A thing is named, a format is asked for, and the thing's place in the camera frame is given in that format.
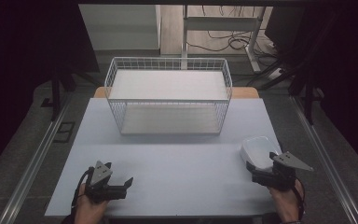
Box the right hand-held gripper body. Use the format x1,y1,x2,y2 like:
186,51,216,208
251,150,314,191

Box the aluminium floor rail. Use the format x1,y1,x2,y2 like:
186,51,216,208
0,92,73,224
289,94,358,224

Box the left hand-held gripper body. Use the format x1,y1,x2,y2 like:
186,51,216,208
85,160,129,205

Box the person's left hand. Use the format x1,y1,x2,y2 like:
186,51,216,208
74,183,110,224

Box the black floor bracket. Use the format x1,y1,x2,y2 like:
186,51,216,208
53,120,76,144

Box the white metal desk frame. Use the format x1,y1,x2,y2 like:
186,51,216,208
181,4,268,75

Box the white cabinet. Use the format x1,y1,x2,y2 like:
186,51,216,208
77,4,162,51

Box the white power strip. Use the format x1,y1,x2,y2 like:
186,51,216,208
268,67,284,81

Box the white bowl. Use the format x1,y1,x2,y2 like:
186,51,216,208
240,135,282,173

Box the person's right hand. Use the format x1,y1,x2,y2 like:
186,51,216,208
268,178,305,224

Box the white wire basket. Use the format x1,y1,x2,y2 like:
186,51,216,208
103,56,234,136

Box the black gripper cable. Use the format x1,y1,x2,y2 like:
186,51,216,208
70,167,95,217

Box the black metal stand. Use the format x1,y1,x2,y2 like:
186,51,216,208
303,76,317,126
49,69,63,122

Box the black floor cable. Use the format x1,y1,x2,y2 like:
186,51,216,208
186,29,254,53

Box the wooden table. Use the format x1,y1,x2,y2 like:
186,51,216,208
92,86,261,100

